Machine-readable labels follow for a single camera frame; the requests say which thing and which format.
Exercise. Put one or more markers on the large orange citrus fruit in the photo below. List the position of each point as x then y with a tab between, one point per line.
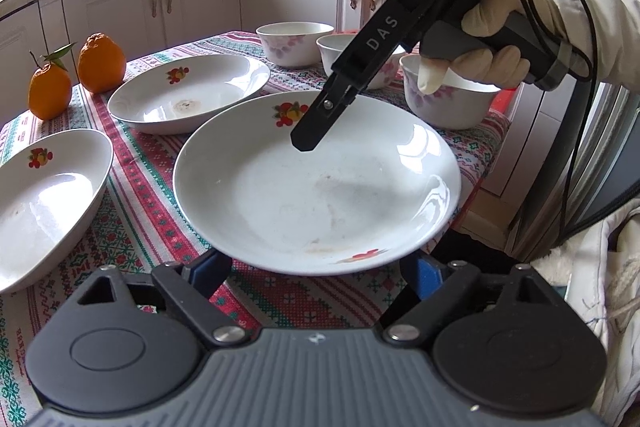
100	64

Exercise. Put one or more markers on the person's right hand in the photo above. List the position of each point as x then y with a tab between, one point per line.
505	2

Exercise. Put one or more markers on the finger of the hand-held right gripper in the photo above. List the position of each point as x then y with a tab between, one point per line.
320	119

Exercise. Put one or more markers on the patterned woven tablecloth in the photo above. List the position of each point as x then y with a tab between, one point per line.
145	192

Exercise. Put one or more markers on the small orange with leaf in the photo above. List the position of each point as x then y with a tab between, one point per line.
49	94

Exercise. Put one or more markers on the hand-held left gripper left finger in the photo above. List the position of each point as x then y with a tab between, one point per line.
207	268

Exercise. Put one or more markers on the person's right forearm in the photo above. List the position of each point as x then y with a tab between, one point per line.
605	32

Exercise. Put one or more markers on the white floral bowl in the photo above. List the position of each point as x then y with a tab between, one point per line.
292	44
452	109
336	53

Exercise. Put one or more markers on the white fruit print plate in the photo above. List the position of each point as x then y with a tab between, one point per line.
45	212
280	197
210	79

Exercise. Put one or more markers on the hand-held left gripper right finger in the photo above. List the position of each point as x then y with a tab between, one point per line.
426	273

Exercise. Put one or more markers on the person's white jacket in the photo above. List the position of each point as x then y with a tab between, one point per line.
595	287

